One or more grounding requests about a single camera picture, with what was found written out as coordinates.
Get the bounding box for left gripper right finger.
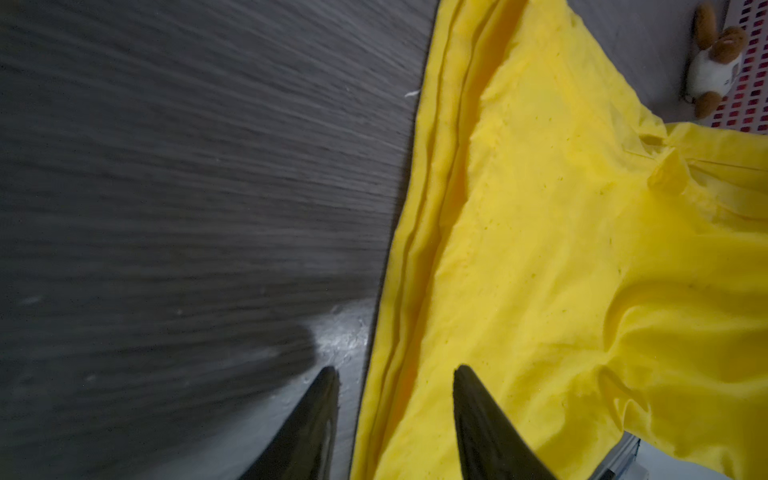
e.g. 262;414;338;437
452;365;554;479

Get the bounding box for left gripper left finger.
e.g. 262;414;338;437
241;366;340;480

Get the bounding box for yellow shorts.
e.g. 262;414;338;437
351;1;767;479

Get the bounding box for white plastic basket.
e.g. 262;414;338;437
703;0;767;135

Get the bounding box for brown white plush toy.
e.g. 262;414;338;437
685;3;748;120

